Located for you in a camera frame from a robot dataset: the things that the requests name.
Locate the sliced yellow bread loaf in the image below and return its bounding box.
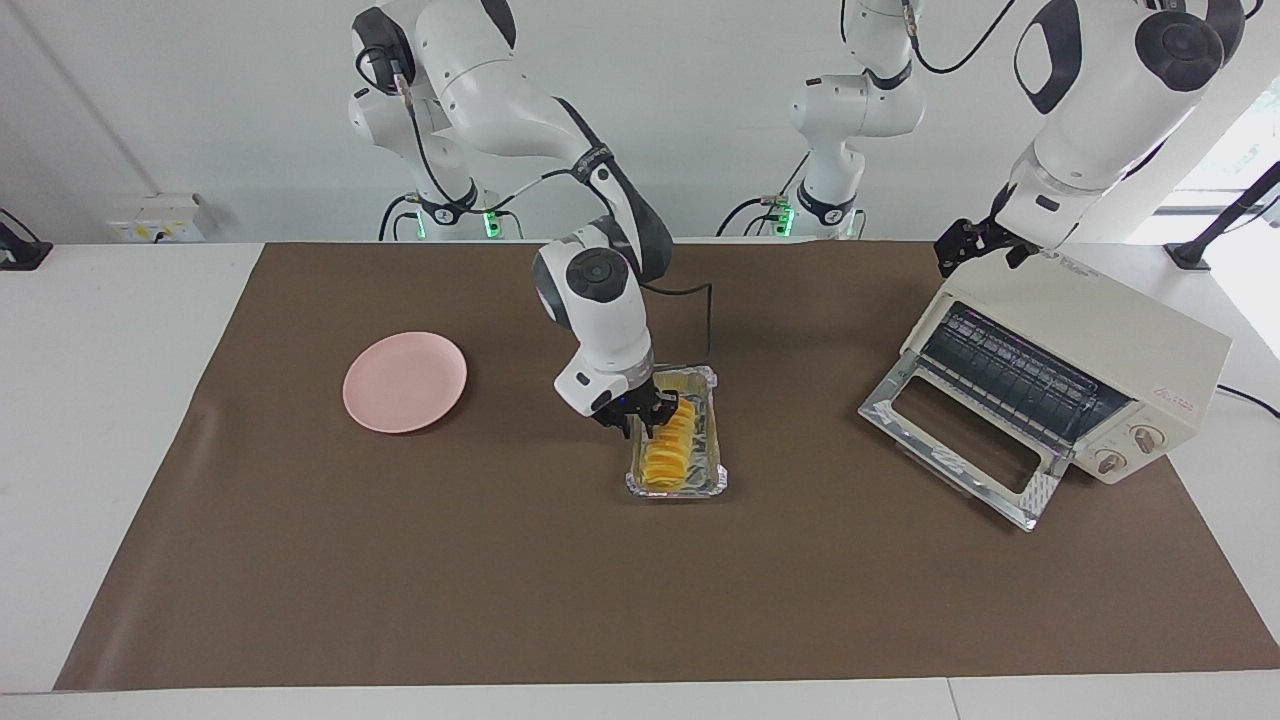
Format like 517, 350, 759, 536
640, 400, 701, 493

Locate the aluminium foil tray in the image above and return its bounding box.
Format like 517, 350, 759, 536
625, 365, 729, 501

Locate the glass oven door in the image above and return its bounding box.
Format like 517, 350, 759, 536
858, 350, 1073, 532

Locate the cream toaster oven body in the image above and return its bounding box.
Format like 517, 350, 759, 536
900, 245, 1233, 486

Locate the brown table mat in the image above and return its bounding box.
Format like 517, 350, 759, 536
53, 240, 1280, 691

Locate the pink round plate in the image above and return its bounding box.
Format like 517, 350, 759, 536
342, 332, 468, 435

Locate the black table clamp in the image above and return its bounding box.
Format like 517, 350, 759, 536
0, 208, 53, 271

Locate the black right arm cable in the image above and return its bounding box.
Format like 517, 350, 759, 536
355, 45, 715, 363

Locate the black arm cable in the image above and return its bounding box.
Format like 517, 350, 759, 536
840, 0, 1021, 77
355, 45, 715, 363

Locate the black left base cable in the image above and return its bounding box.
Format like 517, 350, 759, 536
715, 150, 811, 238

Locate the black base cable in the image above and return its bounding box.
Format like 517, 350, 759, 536
715, 150, 811, 238
378, 193, 524, 242

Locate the black right base cable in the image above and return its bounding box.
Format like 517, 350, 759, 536
378, 193, 524, 242

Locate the metal oven wire rack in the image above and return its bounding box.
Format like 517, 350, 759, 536
918, 303, 1131, 446

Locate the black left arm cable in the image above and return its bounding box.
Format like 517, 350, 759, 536
840, 0, 1021, 77

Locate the white wall socket box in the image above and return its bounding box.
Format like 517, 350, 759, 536
105, 193, 207, 244

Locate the black camera stand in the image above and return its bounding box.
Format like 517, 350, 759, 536
1165, 162, 1280, 271

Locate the black oven power cable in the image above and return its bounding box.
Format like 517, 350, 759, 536
1215, 385, 1280, 419

